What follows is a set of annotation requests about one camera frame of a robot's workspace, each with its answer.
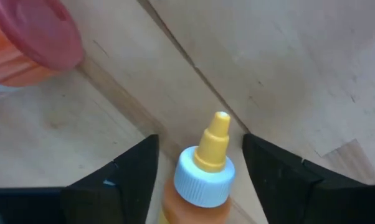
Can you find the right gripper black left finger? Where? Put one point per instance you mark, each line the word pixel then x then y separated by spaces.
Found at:
pixel 125 186

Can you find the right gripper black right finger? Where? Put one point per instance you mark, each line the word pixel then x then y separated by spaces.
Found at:
pixel 287 193

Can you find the orange bottle with yellow tip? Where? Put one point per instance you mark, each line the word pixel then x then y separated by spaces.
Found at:
pixel 203 183

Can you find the red food coloring bottle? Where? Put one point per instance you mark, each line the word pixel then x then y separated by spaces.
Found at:
pixel 35 31

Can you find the clear plastic bin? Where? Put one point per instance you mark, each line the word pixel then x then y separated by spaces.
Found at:
pixel 181 93

